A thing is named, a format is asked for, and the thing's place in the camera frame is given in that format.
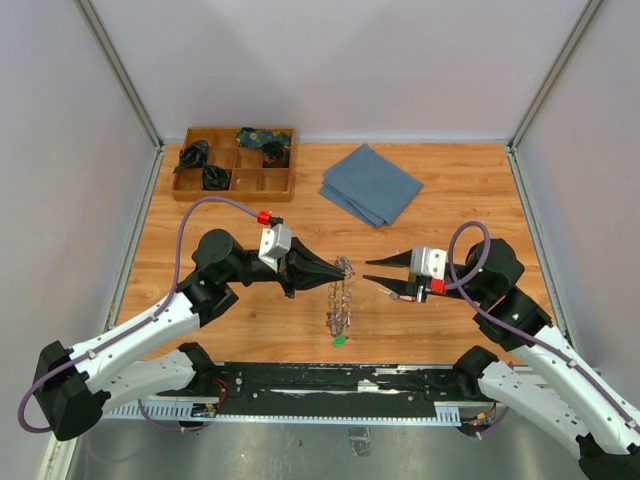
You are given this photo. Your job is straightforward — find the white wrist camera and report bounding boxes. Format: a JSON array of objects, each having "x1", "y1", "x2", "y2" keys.
[
  {"x1": 256, "y1": 211, "x2": 292, "y2": 273},
  {"x1": 409, "y1": 246, "x2": 447, "y2": 294}
]

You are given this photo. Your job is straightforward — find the folded blue cloth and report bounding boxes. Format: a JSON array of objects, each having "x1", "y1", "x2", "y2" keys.
[{"x1": 319, "y1": 144, "x2": 424, "y2": 229}]

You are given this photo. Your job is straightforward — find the dark rolled cloth left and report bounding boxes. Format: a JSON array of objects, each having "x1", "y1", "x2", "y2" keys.
[{"x1": 173, "y1": 139, "x2": 210, "y2": 174}]

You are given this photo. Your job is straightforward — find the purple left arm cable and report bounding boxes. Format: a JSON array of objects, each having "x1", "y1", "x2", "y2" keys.
[{"x1": 17, "y1": 195, "x2": 261, "y2": 434}]

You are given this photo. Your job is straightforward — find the green key tag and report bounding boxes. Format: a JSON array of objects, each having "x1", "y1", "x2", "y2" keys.
[{"x1": 332, "y1": 336, "x2": 347, "y2": 347}]

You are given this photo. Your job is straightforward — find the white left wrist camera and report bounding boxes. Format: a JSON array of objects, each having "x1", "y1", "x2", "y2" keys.
[{"x1": 256, "y1": 211, "x2": 292, "y2": 273}]

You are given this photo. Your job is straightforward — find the dark rolled cloth middle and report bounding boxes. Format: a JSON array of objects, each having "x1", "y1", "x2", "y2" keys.
[{"x1": 201, "y1": 164, "x2": 231, "y2": 191}]

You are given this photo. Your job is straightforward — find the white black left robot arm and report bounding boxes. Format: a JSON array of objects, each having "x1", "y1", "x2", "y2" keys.
[{"x1": 32, "y1": 225, "x2": 345, "y2": 441}]

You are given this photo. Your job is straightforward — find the dark rolled cloth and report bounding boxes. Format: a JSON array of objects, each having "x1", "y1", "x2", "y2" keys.
[
  {"x1": 201, "y1": 164, "x2": 231, "y2": 191},
  {"x1": 173, "y1": 139, "x2": 210, "y2": 174},
  {"x1": 261, "y1": 141, "x2": 290, "y2": 168}
]

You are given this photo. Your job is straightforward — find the key with red tag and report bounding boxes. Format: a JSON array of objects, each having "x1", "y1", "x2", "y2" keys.
[{"x1": 379, "y1": 288, "x2": 416, "y2": 303}]

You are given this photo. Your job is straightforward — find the metal disc with keyrings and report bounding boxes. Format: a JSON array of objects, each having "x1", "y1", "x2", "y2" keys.
[{"x1": 326, "y1": 256, "x2": 355, "y2": 338}]

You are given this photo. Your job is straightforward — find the wooden compartment tray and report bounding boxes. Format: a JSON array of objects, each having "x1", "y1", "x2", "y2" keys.
[{"x1": 172, "y1": 127, "x2": 296, "y2": 202}]

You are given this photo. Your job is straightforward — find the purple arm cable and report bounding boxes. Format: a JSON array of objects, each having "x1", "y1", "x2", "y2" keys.
[
  {"x1": 444, "y1": 220, "x2": 640, "y2": 431},
  {"x1": 17, "y1": 195, "x2": 261, "y2": 434}
]

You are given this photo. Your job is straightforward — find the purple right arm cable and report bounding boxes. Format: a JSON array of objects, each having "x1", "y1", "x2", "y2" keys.
[{"x1": 444, "y1": 220, "x2": 640, "y2": 431}]

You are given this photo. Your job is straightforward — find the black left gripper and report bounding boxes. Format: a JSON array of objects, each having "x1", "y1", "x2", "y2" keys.
[{"x1": 224, "y1": 237, "x2": 346, "y2": 299}]

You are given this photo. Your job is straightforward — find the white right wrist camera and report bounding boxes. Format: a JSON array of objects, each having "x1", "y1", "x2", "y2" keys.
[{"x1": 409, "y1": 246, "x2": 447, "y2": 294}]

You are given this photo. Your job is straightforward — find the dark rolled cloth right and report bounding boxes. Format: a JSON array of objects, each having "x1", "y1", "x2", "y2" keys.
[{"x1": 261, "y1": 141, "x2": 290, "y2": 168}]

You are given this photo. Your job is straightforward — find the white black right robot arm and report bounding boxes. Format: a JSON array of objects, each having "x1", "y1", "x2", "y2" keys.
[{"x1": 373, "y1": 239, "x2": 639, "y2": 479}]

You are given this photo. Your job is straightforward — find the blue yellow patterned cloth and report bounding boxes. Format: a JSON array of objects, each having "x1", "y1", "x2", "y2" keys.
[{"x1": 234, "y1": 127, "x2": 291, "y2": 148}]

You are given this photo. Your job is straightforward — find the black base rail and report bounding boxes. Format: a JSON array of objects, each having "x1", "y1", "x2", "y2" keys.
[{"x1": 176, "y1": 362, "x2": 489, "y2": 421}]

